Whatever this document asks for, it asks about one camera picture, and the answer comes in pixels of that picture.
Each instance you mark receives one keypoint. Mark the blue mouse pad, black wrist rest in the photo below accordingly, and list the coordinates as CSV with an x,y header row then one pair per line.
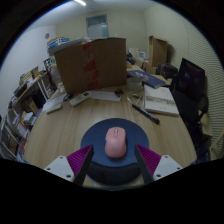
x,y
96,133

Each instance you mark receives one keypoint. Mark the clear plastic container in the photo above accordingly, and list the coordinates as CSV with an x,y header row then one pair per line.
x,y
135,83

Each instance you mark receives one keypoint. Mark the white flat device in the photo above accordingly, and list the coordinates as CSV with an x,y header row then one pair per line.
x,y
54,108

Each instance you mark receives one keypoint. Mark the white shelf unit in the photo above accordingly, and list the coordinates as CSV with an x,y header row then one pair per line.
x,y
23,110

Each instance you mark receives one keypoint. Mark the large brown cardboard box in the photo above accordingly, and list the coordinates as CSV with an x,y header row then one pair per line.
x,y
91,65

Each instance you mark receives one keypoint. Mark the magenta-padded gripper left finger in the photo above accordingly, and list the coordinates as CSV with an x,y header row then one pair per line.
x,y
63,166

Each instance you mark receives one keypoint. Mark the white open book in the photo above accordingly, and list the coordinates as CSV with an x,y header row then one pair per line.
x,y
161,100

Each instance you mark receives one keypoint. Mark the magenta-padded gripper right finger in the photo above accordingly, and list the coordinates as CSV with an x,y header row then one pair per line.
x,y
163,165

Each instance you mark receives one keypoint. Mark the tall open cardboard box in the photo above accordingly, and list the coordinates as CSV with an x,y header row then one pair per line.
x,y
159,51

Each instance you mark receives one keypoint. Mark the ceiling light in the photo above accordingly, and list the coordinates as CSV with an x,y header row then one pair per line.
x,y
80,2

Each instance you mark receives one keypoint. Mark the black office chair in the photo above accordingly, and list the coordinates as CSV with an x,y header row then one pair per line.
x,y
191,96

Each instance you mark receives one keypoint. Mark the black marker pen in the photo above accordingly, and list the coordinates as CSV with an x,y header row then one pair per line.
x,y
145,114

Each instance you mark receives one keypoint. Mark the grey door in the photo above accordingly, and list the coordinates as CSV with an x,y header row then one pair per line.
x,y
97,28

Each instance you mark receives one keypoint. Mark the blue book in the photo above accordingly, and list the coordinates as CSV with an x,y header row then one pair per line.
x,y
148,78

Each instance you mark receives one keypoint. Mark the white remote control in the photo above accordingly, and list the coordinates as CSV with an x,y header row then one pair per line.
x,y
80,99

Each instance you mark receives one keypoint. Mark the pink computer mouse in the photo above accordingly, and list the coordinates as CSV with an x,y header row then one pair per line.
x,y
115,142

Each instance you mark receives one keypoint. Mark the blue and white box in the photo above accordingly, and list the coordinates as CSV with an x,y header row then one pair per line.
x,y
58,42

